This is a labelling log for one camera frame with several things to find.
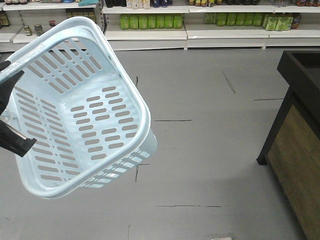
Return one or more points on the white store shelf unit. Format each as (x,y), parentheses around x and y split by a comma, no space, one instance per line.
(194,33)

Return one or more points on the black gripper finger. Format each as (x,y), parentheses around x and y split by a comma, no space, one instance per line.
(14,141)
(6,89)

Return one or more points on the dark green jar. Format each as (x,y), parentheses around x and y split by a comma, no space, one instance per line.
(38,28)

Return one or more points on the green snack bags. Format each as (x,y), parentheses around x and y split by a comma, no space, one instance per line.
(277,22)

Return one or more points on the red lidded dark jar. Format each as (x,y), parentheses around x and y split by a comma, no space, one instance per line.
(52,23)

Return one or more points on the green lidded jar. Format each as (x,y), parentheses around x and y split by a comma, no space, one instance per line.
(27,30)

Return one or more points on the black wooden display stand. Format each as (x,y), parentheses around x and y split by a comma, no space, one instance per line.
(292,147)

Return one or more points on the right row green bottles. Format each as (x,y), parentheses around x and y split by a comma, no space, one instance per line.
(239,19)

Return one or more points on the metal floor outlet plate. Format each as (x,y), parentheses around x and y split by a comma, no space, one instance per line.
(222,238)

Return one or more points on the row of green bottles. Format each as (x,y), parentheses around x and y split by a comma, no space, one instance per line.
(151,21)

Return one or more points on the light blue plastic basket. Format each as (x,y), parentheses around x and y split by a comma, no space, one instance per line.
(89,121)

